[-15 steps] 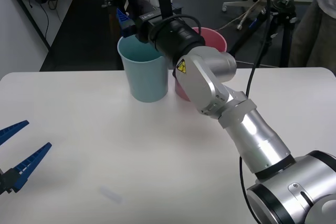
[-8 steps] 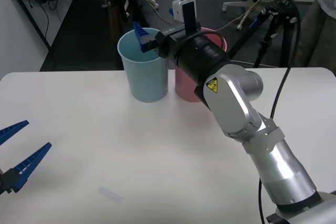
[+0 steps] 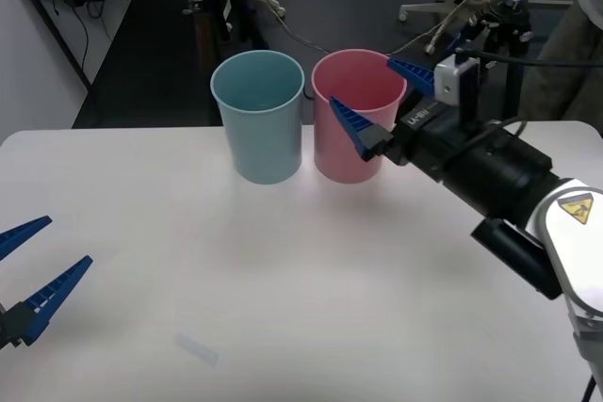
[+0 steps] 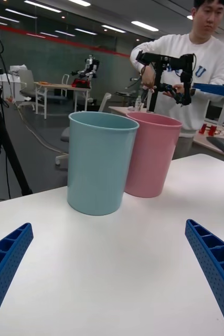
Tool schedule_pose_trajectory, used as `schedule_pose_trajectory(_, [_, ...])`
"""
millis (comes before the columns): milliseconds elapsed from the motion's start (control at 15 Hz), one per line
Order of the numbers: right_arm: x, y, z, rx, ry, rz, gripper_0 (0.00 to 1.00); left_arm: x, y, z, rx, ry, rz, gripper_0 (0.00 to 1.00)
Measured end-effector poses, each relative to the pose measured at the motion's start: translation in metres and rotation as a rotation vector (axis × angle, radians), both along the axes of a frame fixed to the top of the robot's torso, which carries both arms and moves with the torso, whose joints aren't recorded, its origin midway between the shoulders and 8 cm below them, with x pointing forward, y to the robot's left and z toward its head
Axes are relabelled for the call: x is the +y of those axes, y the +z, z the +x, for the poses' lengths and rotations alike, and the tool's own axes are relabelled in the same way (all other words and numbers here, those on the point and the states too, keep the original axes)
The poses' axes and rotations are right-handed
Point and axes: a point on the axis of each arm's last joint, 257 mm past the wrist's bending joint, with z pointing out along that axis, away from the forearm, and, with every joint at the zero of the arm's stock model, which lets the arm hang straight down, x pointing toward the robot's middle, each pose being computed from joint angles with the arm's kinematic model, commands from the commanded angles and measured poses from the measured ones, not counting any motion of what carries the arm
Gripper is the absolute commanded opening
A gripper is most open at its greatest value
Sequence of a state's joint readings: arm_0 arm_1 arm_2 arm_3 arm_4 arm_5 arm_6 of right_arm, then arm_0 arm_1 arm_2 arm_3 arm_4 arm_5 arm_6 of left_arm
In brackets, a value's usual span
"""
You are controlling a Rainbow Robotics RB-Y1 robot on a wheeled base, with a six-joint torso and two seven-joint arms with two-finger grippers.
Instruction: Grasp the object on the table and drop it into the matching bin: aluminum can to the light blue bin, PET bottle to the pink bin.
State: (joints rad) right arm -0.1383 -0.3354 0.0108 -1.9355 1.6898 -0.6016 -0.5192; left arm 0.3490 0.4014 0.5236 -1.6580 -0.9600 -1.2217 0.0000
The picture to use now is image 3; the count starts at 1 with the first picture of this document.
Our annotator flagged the black tripod with blue band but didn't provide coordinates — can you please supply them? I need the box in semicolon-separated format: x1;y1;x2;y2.
442;0;547;123

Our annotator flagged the black tripod with silver knobs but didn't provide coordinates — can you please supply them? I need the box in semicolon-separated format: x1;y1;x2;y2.
181;0;269;126

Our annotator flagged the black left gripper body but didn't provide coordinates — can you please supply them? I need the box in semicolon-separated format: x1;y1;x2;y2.
0;305;23;352

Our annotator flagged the person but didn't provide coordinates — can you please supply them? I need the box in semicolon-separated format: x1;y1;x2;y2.
516;0;603;123

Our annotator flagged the pale floor cable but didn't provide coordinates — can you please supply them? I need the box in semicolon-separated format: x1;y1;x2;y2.
237;0;519;56

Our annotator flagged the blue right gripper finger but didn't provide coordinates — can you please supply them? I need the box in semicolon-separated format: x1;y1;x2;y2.
386;57;438;100
329;95;395;162

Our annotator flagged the pale blue plastic bin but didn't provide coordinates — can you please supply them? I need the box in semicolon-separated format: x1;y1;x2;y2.
209;49;305;185

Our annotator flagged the pink plastic bin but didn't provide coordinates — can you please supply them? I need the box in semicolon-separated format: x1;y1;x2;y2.
310;48;408;185

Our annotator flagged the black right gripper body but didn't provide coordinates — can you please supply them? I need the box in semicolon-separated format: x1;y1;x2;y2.
387;89;478;183

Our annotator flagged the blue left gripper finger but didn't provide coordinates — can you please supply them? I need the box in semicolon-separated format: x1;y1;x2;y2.
8;255;94;347
0;215;54;262

